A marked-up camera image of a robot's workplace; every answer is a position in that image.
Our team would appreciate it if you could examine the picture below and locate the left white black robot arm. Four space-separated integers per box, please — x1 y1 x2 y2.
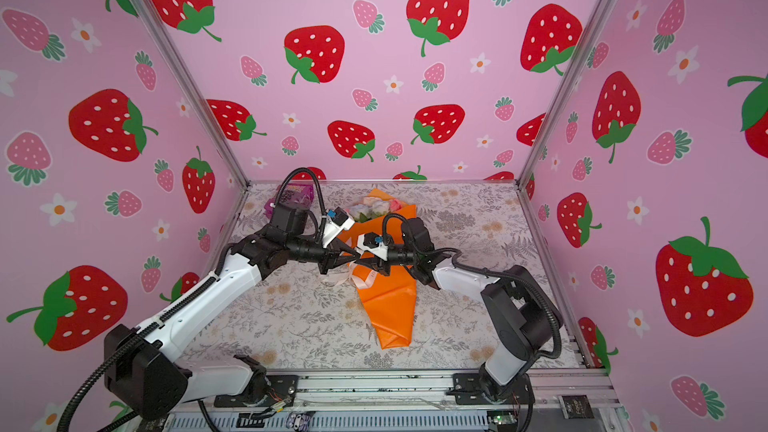
57 204 358 431

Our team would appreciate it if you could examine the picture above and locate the white printed ribbon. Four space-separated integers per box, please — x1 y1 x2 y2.
329 263 378 290

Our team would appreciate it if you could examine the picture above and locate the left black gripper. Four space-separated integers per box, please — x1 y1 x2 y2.
287 239 362 276

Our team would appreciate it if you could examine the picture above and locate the white fake rose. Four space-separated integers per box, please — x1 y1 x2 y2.
349 203 373 223

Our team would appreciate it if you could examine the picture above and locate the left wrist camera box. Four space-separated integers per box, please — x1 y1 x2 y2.
322 207 355 248

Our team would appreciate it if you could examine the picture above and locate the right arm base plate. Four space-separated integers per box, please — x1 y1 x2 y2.
446 372 536 405

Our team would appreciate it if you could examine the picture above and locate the orange wrapping paper sheet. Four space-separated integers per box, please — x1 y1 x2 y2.
339 189 418 349

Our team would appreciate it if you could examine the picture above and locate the purple snack packet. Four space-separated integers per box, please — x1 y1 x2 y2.
264 183 315 219

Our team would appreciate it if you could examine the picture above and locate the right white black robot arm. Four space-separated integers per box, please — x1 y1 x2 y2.
356 213 563 403

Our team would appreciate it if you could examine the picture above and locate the aluminium frame rail base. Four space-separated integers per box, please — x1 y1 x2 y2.
122 368 631 432

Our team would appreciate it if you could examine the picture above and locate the pink fake rose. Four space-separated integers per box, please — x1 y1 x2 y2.
388 199 404 212

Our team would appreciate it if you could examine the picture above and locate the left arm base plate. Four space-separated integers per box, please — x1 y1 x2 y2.
214 374 299 409

